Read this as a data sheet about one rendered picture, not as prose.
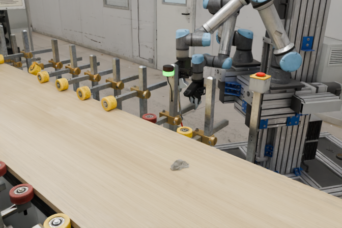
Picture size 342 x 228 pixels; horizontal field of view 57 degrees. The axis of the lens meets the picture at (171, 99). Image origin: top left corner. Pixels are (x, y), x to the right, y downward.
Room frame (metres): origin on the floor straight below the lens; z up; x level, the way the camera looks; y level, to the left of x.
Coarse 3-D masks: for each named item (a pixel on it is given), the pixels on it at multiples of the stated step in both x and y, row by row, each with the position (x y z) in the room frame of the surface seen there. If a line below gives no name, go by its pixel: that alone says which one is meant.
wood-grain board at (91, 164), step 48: (0, 96) 1.90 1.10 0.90; (48, 96) 1.91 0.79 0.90; (0, 144) 1.29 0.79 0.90; (48, 144) 1.29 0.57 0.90; (96, 144) 1.30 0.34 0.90; (144, 144) 1.30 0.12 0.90; (192, 144) 1.31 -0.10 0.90; (48, 192) 0.94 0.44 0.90; (96, 192) 0.95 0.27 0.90; (144, 192) 0.95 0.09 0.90; (192, 192) 0.95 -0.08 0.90; (240, 192) 0.95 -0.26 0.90; (288, 192) 0.96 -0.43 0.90
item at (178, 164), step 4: (176, 160) 1.15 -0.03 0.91; (180, 160) 1.15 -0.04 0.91; (172, 164) 1.12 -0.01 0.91; (176, 164) 1.11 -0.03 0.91; (180, 164) 1.12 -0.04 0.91; (184, 164) 1.12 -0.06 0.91; (188, 164) 1.13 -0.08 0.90; (172, 168) 1.09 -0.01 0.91; (176, 168) 1.09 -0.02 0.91; (180, 168) 1.09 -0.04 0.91
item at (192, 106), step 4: (188, 104) 1.90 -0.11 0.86; (192, 104) 1.90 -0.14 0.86; (184, 108) 1.83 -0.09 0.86; (188, 108) 1.85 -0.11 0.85; (192, 108) 1.89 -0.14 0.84; (184, 112) 1.82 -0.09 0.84; (164, 116) 1.71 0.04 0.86; (160, 120) 1.65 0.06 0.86; (164, 120) 1.68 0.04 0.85; (160, 124) 1.65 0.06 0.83
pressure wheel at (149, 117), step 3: (147, 114) 1.63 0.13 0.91; (150, 114) 1.63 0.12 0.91; (153, 114) 1.63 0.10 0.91; (144, 117) 1.59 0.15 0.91; (147, 117) 1.60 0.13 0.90; (150, 117) 1.60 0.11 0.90; (153, 117) 1.59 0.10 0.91; (156, 117) 1.60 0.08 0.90; (147, 120) 1.57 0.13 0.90; (150, 120) 1.57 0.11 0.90; (153, 120) 1.57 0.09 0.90; (156, 120) 1.60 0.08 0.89
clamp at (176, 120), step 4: (160, 112) 1.74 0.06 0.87; (164, 112) 1.74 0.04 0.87; (168, 112) 1.74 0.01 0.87; (160, 116) 1.73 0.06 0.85; (168, 116) 1.69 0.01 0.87; (176, 116) 1.69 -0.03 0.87; (168, 120) 1.69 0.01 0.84; (172, 120) 1.67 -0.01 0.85; (176, 120) 1.66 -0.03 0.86; (180, 120) 1.68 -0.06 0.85; (172, 124) 1.67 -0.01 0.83; (176, 124) 1.66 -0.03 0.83
